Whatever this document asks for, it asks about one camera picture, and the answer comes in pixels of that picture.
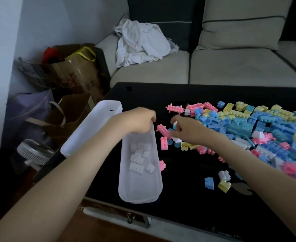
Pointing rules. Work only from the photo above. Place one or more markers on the person's left hand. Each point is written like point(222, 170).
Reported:
point(135, 120)

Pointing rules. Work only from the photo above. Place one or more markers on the person's right hand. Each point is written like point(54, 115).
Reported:
point(193, 132)

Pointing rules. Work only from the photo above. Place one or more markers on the pile of white blocks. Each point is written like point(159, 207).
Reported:
point(140, 158)

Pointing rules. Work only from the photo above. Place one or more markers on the white bin of white bricks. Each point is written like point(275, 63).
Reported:
point(140, 189)

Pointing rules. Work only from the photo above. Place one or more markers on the pile of colorful blocks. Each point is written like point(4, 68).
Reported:
point(264, 126)

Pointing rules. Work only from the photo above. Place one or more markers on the person's left forearm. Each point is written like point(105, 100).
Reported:
point(62, 186)

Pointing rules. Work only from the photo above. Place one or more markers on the person's right forearm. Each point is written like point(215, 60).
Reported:
point(264, 178)

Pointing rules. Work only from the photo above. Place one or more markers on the black glass coffee table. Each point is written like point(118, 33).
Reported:
point(188, 206)

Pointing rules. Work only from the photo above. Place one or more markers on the grey sofa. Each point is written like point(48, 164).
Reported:
point(238, 70)

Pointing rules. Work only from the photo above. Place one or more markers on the glossy brown shopping bag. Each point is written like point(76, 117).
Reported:
point(72, 75)

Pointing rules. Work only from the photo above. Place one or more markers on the crumpled white cloth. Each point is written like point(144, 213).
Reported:
point(143, 42)

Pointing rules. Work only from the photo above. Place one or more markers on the yellow bag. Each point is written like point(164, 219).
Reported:
point(81, 52)

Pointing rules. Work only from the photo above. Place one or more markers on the small white fan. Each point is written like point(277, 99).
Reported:
point(34, 152)

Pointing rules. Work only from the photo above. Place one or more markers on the beige back cushion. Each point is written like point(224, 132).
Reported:
point(238, 35)

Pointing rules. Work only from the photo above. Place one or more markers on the red object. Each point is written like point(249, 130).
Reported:
point(49, 54)

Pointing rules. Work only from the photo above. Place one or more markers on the purple bag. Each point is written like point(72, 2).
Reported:
point(24, 113)

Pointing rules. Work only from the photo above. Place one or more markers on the dark back cushion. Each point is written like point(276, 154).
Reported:
point(163, 10)

